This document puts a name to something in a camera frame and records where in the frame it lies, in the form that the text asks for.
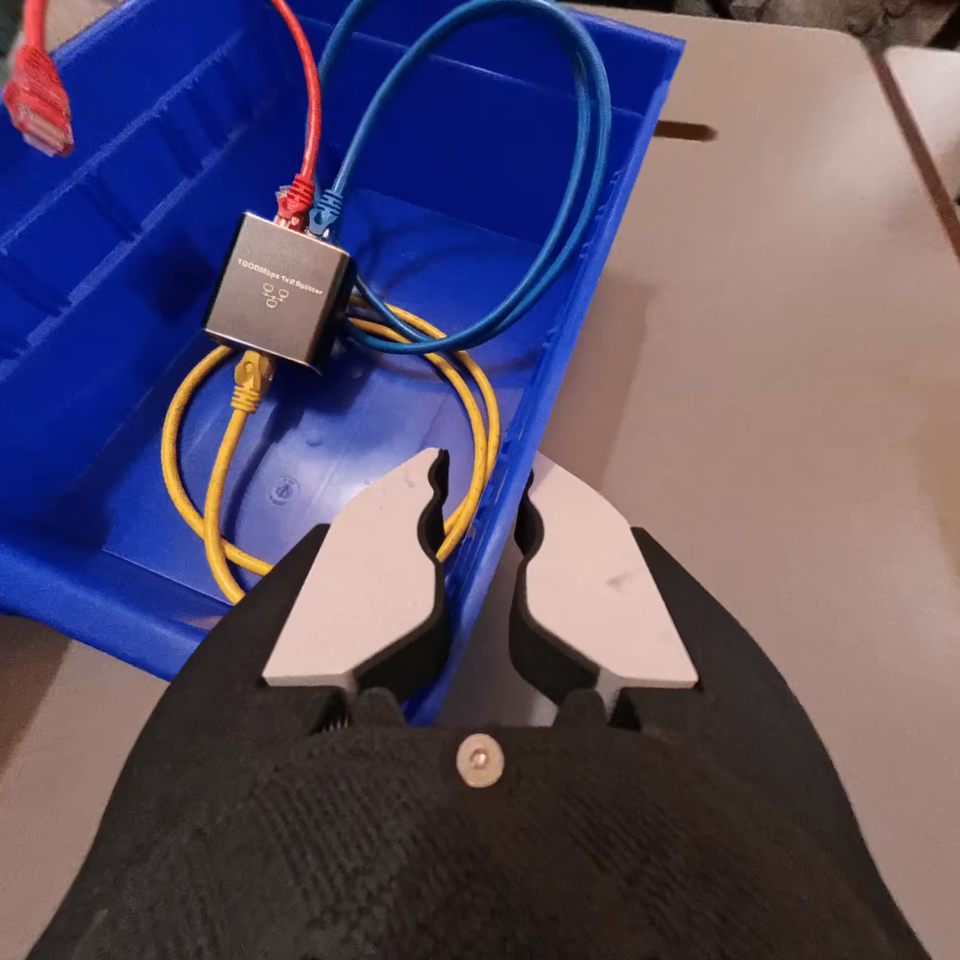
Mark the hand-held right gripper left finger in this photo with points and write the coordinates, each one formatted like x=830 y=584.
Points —
x=360 y=585

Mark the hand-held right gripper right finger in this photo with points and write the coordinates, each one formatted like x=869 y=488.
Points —
x=600 y=592

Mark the black network splitter box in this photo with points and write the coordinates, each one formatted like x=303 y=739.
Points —
x=277 y=292

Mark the blue plastic bin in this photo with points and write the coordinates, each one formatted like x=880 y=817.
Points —
x=112 y=300

